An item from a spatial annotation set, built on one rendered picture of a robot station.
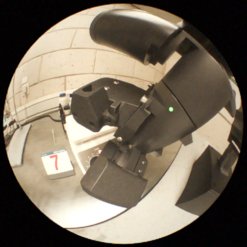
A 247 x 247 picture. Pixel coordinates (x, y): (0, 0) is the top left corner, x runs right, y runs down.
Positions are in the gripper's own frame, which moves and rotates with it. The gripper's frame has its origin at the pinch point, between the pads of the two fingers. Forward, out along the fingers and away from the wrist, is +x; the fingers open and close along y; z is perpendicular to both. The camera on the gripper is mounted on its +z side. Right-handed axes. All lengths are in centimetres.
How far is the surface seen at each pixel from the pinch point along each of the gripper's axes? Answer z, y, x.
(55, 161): 10.5, 11.8, 9.3
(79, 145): 7.0, 4.2, 4.4
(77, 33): 69, -33, -16
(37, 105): 54, 4, 29
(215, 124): -116, -92, -31
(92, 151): 4.0, 3.4, 4.0
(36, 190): 10.7, 25.7, 8.4
